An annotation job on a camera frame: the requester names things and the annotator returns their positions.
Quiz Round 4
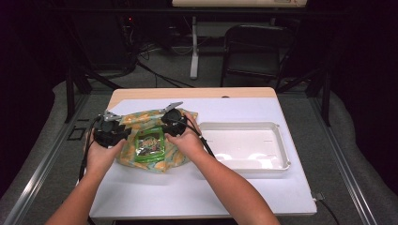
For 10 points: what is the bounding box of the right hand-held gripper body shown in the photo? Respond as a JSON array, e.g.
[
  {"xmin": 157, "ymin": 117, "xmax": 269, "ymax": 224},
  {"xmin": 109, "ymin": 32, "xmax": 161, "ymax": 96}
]
[{"xmin": 159, "ymin": 101, "xmax": 188, "ymax": 138}]

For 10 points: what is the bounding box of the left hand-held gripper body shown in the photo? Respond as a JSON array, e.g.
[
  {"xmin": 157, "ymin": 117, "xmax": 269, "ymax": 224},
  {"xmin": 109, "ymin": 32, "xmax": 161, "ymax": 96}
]
[{"xmin": 93, "ymin": 111, "xmax": 127, "ymax": 148}]

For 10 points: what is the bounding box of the green snack packet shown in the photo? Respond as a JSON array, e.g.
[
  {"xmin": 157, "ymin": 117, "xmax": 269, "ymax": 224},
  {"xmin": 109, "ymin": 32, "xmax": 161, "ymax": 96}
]
[{"xmin": 134, "ymin": 126, "xmax": 166, "ymax": 163}]

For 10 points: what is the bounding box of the orange flower print drawstring bag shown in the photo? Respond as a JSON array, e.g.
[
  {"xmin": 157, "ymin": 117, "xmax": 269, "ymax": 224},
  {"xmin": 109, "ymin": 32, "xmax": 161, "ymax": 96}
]
[{"xmin": 115, "ymin": 108, "xmax": 199, "ymax": 173}]

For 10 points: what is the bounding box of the white plastic tray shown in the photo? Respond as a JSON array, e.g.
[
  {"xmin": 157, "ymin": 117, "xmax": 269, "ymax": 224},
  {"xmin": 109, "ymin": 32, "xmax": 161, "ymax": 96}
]
[{"xmin": 198, "ymin": 121, "xmax": 291, "ymax": 173}]

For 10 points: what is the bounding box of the person's right hand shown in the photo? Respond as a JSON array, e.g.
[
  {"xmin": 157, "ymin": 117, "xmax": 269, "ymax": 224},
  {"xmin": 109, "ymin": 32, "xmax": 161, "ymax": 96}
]
[{"xmin": 165, "ymin": 112, "xmax": 209, "ymax": 163}]

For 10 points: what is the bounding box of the person's left hand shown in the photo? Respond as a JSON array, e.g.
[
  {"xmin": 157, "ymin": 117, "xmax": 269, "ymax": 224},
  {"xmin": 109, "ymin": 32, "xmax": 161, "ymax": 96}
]
[{"xmin": 84, "ymin": 132, "xmax": 128, "ymax": 179}]

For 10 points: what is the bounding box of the wooden table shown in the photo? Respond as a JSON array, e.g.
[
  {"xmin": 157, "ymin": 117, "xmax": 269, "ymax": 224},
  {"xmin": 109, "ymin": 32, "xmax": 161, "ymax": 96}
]
[{"xmin": 105, "ymin": 86, "xmax": 279, "ymax": 114}]

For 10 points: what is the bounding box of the black metal stand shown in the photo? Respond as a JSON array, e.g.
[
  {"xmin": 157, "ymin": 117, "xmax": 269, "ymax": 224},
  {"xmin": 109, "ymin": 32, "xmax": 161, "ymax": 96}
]
[
  {"xmin": 64, "ymin": 59, "xmax": 121, "ymax": 124},
  {"xmin": 276, "ymin": 67, "xmax": 332, "ymax": 128}
]

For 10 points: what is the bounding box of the white table mat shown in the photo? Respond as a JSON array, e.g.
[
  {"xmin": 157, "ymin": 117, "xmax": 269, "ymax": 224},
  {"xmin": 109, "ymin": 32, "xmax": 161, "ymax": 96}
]
[{"xmin": 84, "ymin": 97, "xmax": 317, "ymax": 219}]

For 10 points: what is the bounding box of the white desk leg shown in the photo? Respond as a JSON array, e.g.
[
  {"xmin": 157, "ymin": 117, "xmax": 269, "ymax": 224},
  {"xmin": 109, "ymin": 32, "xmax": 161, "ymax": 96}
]
[{"xmin": 190, "ymin": 15, "xmax": 200, "ymax": 80}]

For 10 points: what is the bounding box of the dark computer tower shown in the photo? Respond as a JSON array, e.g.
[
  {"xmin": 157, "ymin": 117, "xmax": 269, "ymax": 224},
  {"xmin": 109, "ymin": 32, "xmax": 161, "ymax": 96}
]
[{"xmin": 74, "ymin": 13, "xmax": 139, "ymax": 71}]

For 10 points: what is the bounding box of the black folding chair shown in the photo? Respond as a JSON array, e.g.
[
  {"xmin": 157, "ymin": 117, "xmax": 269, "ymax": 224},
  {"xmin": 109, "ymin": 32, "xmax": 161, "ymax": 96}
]
[{"xmin": 220, "ymin": 23, "xmax": 299, "ymax": 90}]

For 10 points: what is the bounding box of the beige desk top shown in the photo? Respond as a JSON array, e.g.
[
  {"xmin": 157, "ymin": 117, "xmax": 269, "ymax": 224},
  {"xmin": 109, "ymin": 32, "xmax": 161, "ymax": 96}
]
[{"xmin": 171, "ymin": 0, "xmax": 308, "ymax": 8}]

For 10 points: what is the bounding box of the right hand-held gripper cable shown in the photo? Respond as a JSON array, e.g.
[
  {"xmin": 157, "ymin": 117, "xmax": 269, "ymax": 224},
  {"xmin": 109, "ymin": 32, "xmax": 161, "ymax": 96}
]
[{"xmin": 175, "ymin": 116, "xmax": 217, "ymax": 158}]

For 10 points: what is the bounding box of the hand-held gripper cable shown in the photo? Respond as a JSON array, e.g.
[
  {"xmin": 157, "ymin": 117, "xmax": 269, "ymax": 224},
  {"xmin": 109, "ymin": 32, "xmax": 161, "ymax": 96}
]
[
  {"xmin": 78, "ymin": 115, "xmax": 102, "ymax": 182},
  {"xmin": 175, "ymin": 116, "xmax": 217, "ymax": 158}
]

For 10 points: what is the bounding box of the left hand-held gripper cable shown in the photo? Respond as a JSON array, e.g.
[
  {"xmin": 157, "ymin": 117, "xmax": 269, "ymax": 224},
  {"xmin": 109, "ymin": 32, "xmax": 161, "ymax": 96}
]
[{"xmin": 78, "ymin": 115, "xmax": 102, "ymax": 182}]

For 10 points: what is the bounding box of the black floor cable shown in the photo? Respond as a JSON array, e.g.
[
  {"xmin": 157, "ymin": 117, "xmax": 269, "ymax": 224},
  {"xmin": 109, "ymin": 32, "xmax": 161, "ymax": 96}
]
[{"xmin": 135, "ymin": 59, "xmax": 195, "ymax": 89}]

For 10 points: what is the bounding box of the aluminium floor rail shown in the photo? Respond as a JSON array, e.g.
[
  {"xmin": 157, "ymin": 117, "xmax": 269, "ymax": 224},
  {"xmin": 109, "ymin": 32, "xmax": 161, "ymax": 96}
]
[
  {"xmin": 308, "ymin": 95, "xmax": 378, "ymax": 225},
  {"xmin": 3, "ymin": 93, "xmax": 90, "ymax": 225}
]

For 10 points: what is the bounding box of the black cable with grey plug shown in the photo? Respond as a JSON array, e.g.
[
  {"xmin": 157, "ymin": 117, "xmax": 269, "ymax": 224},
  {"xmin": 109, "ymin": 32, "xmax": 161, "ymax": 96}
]
[{"xmin": 314, "ymin": 192, "xmax": 341, "ymax": 225}]

